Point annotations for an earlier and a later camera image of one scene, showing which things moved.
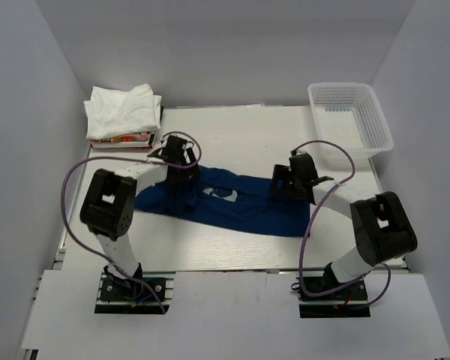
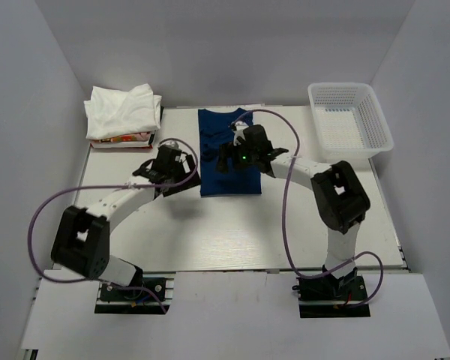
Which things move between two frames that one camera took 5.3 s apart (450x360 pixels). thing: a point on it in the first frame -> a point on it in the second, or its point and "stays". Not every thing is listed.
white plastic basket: [349, 115] stays
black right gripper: [280, 173] -> [226, 151]
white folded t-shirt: [114, 113] stays
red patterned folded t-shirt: [135, 140] stays
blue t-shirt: [240, 201] -> [214, 130]
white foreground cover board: [226, 316] stays
